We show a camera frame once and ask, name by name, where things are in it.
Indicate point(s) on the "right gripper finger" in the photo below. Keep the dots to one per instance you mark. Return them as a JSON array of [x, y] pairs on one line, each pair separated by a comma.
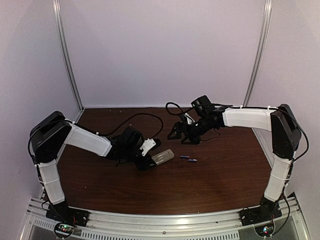
[[177, 130], [190, 140]]

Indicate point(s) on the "grey remote control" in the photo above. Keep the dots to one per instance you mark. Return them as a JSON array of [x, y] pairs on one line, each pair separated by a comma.
[[163, 157]]

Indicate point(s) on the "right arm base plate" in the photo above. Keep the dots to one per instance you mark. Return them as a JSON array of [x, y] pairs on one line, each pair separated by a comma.
[[259, 214]]

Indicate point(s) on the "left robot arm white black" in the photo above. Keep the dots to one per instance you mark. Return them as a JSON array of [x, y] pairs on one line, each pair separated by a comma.
[[56, 131]]

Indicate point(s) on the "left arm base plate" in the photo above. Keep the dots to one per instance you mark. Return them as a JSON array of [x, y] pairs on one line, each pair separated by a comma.
[[77, 217]]

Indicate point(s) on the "right aluminium frame post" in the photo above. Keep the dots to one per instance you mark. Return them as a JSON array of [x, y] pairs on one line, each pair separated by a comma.
[[263, 36]]

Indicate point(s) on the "front aluminium rail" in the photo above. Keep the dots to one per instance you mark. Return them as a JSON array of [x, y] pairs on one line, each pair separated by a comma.
[[221, 225]]

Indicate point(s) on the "purple battery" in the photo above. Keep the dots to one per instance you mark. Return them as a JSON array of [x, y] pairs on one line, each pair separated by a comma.
[[184, 157], [192, 160]]

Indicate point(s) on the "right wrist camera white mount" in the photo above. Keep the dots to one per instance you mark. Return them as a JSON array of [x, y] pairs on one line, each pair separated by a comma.
[[187, 118]]

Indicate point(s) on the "aluminium frame post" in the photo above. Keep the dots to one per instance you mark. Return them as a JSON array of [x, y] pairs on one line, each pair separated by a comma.
[[65, 53], [263, 36]]

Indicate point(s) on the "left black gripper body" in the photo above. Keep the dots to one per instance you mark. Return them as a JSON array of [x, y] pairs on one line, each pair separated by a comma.
[[130, 153]]

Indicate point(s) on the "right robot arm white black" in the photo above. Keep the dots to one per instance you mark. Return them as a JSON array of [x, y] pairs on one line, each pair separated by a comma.
[[280, 121]]

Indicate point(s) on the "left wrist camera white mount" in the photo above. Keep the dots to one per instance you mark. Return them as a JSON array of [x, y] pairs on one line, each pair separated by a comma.
[[149, 144]]

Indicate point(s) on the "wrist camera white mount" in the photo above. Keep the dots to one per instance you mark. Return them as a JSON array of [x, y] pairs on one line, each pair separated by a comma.
[[187, 118], [149, 144]]

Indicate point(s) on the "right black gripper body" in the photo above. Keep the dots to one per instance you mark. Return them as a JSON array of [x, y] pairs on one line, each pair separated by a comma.
[[199, 128]]

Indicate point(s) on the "left aluminium frame post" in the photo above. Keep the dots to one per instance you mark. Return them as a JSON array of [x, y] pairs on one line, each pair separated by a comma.
[[65, 53]]

